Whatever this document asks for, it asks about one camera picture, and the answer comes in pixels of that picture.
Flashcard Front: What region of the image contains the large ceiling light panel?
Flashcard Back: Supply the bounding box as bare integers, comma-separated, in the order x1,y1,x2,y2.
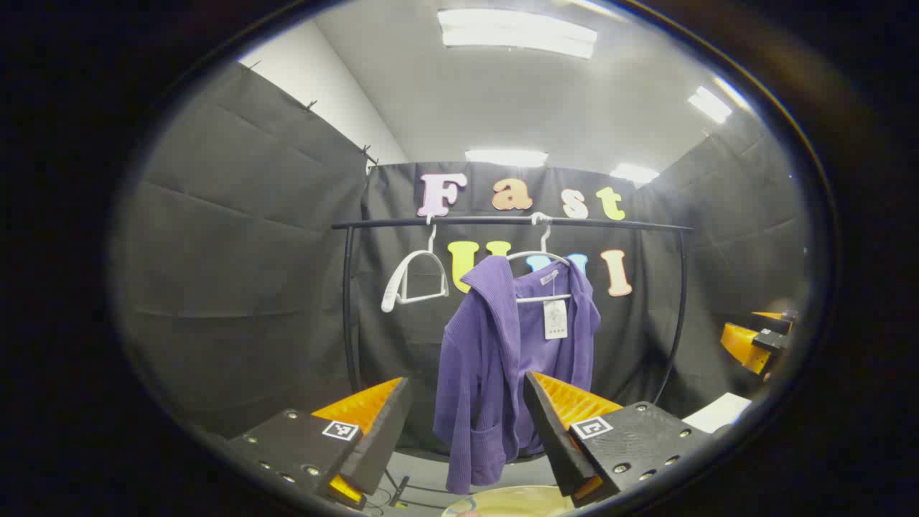
437,7,598,60

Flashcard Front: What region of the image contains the white plastic clothes hanger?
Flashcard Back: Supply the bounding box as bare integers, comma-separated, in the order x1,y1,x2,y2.
506,213,573,304
381,214,450,313

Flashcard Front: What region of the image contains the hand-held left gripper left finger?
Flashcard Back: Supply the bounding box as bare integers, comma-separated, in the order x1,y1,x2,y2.
215,377,411,512

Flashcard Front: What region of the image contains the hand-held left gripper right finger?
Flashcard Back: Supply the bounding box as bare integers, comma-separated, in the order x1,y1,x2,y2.
523,371,719,505

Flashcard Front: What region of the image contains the black backdrop cloth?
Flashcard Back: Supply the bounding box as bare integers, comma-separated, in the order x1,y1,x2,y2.
111,61,812,460

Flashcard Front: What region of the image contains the purple ribbed knit garment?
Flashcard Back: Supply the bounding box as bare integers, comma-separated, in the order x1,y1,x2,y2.
432,255,602,495

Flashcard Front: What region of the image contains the black metal clothes rack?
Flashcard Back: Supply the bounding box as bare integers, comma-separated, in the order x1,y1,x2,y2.
332,215,694,460

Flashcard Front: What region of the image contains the white box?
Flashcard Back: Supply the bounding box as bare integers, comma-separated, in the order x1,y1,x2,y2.
681,392,753,434

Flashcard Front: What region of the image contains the beige laundry hamper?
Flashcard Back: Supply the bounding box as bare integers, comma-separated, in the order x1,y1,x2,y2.
440,485,577,517

